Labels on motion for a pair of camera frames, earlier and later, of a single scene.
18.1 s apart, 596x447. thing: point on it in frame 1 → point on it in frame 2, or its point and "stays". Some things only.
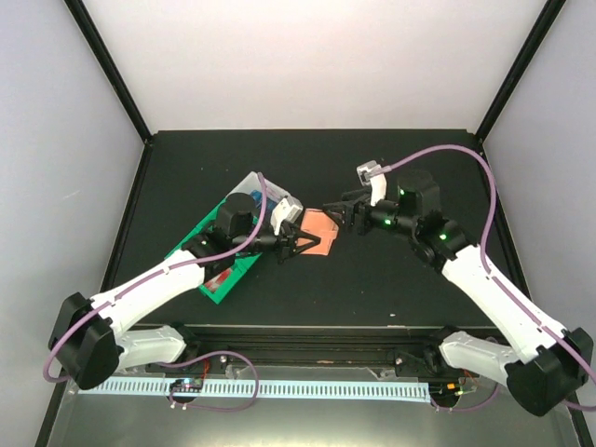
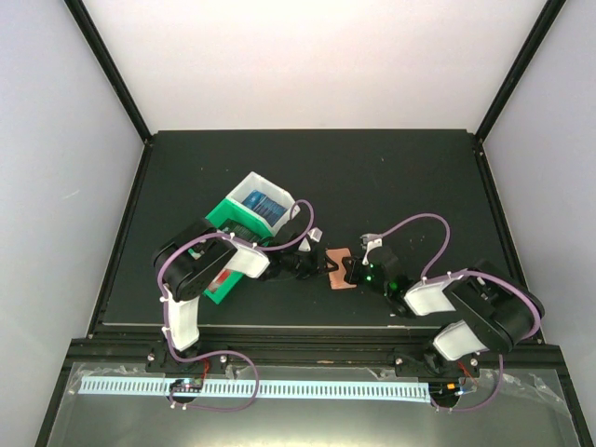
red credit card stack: x=212 y=285 stays
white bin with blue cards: x=250 y=182 stays
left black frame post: x=95 y=42 stays
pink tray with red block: x=320 y=223 → x=336 y=277
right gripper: x=347 y=204 → x=352 y=269
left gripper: x=293 y=251 → x=317 y=265
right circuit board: x=445 y=390 stays
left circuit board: x=186 y=384 stays
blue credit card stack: x=257 y=200 stays
